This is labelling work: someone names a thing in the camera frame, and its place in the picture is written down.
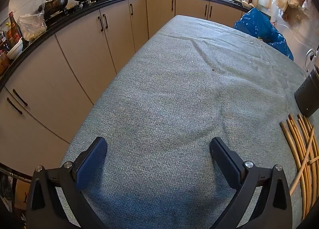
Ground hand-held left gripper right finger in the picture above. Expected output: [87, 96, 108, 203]
[209, 137, 292, 229]

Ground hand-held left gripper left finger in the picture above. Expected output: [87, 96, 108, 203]
[26, 137, 108, 229]

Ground pile of wooden chopsticks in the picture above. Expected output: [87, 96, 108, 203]
[280, 114, 319, 221]

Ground black perforated chopstick holder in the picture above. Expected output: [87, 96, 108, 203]
[294, 64, 319, 118]

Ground cardboard box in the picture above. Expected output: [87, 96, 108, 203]
[14, 179, 32, 211]

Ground beige kitchen cabinets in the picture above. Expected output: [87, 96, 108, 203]
[0, 0, 250, 177]

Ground black kitchen countertop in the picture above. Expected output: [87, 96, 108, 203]
[0, 0, 252, 90]

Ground white bowl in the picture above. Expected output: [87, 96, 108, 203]
[6, 38, 24, 60]

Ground blue plastic bag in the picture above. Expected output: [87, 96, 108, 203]
[234, 7, 294, 61]

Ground clear glass pitcher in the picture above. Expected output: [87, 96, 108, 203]
[303, 47, 319, 71]

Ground clear plastic bag of food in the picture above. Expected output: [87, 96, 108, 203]
[17, 11, 48, 42]

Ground dark sauce bottle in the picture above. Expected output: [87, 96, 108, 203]
[7, 12, 23, 45]

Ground gas stove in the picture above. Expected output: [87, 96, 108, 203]
[45, 0, 110, 25]

